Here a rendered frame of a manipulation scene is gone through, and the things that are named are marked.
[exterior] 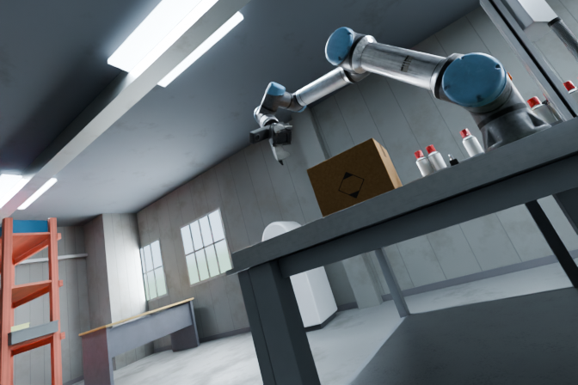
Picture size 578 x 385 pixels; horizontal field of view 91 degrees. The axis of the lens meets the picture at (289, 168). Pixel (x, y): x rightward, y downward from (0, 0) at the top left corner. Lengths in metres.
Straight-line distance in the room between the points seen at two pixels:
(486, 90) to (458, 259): 3.50
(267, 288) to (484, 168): 0.44
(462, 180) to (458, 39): 4.27
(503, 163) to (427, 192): 0.10
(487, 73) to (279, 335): 0.71
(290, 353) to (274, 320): 0.06
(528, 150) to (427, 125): 3.83
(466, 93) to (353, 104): 3.90
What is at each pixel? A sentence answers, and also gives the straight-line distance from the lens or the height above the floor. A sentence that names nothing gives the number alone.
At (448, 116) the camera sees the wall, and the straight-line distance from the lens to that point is 4.31.
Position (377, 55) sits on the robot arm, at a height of 1.26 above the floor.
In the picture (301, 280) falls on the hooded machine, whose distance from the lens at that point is 3.87.
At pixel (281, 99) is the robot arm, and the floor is 1.43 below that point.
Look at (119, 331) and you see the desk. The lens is 5.47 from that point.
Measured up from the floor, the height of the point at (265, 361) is 0.50.
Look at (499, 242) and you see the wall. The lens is 4.16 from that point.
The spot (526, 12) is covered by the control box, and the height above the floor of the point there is 1.33.
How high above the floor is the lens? 0.76
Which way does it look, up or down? 19 degrees up
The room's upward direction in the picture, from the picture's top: 18 degrees counter-clockwise
